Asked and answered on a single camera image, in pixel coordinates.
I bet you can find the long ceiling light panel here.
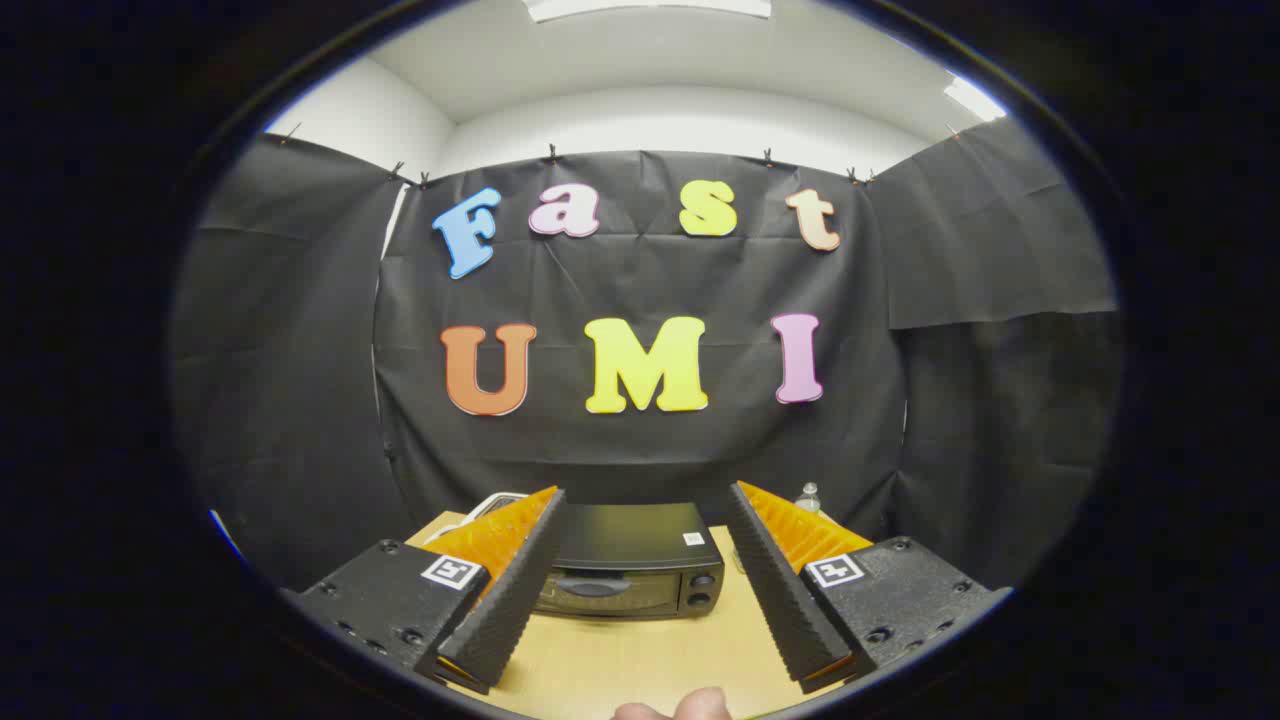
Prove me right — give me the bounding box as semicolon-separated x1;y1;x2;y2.
525;0;773;23

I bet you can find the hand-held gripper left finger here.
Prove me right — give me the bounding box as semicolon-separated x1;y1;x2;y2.
283;486;567;696

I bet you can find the black toaster oven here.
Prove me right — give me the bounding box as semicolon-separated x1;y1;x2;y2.
535;502;726;621

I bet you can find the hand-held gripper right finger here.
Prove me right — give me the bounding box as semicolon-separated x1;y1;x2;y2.
725;480;1013;695

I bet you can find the small ceiling light panel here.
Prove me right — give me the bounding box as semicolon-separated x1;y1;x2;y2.
943;76;1007;123

